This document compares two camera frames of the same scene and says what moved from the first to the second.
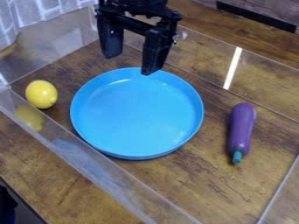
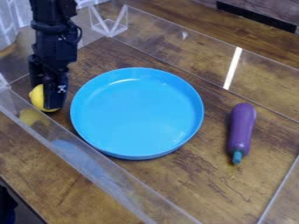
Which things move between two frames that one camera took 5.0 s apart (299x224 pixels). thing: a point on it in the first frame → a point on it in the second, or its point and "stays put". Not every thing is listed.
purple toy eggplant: x=240 y=131 stays put
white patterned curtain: x=18 y=13 stays put
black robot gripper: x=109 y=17 → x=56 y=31
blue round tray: x=134 y=116 stays put
